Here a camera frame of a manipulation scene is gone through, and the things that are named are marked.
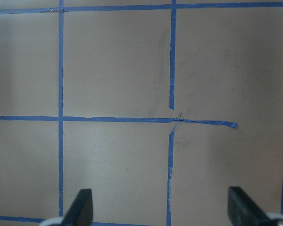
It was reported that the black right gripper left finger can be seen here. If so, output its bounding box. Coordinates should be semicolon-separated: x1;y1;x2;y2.
61;189;93;226

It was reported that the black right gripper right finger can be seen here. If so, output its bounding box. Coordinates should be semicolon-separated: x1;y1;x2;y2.
227;186;273;226

